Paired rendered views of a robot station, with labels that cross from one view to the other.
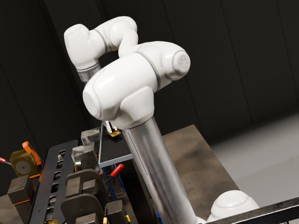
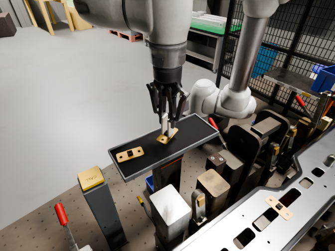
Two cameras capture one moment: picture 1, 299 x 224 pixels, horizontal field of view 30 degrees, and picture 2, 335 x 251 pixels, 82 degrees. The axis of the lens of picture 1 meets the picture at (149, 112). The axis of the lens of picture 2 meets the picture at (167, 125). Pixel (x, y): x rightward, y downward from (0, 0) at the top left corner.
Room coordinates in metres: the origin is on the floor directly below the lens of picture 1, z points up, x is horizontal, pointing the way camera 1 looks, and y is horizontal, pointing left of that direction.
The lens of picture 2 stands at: (2.34, 0.54, 1.63)
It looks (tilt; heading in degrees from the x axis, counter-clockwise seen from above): 40 degrees down; 231
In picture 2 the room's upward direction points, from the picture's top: straight up
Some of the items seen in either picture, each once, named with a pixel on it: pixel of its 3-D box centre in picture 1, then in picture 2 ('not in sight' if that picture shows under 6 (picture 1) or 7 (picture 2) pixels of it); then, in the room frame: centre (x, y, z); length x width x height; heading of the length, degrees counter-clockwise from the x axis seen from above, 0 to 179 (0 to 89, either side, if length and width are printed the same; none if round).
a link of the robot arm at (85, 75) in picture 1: (90, 71); (167, 52); (2.05, 0.17, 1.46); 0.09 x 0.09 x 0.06
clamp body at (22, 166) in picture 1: (32, 185); not in sight; (2.46, 0.66, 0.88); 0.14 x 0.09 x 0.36; 85
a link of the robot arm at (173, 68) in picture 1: (163, 62); not in sight; (1.54, -0.08, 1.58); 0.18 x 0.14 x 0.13; 28
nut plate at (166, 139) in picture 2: (112, 130); (167, 133); (2.05, 0.16, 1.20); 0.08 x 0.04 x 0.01; 20
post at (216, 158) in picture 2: not in sight; (209, 189); (1.92, 0.29, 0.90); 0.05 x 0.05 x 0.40; 85
